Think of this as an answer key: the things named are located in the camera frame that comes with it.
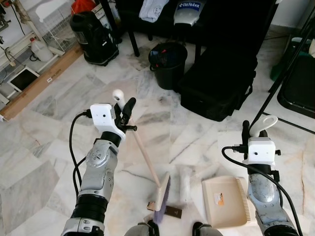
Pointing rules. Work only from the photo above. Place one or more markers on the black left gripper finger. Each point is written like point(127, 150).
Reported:
point(130, 108)

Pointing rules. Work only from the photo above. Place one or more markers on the wooden broom with purple bristles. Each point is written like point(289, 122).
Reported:
point(145, 157)

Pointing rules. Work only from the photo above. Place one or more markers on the white paper roll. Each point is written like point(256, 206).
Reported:
point(185, 184)

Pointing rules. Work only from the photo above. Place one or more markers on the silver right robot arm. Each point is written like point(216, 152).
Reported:
point(266, 196)

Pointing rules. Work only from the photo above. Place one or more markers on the large black suitcase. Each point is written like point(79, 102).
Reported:
point(216, 86)

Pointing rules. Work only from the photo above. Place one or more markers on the black round rubbish bin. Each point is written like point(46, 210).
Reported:
point(167, 69)

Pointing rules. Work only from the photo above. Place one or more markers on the black folded chair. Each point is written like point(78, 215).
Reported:
point(299, 86)

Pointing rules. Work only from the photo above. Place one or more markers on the green bag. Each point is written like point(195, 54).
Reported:
point(281, 66)

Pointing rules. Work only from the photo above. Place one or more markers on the black vacuum cleaner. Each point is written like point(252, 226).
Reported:
point(93, 39)

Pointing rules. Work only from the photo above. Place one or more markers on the long brown cardboard box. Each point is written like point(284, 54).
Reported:
point(44, 81)

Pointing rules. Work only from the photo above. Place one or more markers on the small dark brown card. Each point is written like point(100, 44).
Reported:
point(173, 212)

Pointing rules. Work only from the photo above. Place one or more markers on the black table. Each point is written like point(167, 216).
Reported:
point(236, 22)

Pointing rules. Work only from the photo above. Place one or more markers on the white plastic jug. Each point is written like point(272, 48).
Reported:
point(40, 51)

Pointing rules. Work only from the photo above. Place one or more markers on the robot right leg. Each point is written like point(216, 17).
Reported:
point(206, 230)

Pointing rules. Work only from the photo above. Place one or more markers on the robot leg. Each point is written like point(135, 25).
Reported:
point(140, 230)
point(206, 230)

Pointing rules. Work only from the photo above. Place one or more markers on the robot left leg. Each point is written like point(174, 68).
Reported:
point(140, 230)

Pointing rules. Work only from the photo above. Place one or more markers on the white framed tablet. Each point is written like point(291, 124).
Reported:
point(22, 79)

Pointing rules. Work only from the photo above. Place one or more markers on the orange item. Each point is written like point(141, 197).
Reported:
point(83, 5)

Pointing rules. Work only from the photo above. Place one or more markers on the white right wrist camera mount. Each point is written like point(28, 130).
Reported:
point(260, 150)

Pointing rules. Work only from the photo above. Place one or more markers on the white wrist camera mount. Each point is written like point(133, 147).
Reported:
point(103, 116)
point(260, 150)

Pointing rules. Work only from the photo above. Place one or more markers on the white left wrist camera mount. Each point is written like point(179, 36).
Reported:
point(103, 116)

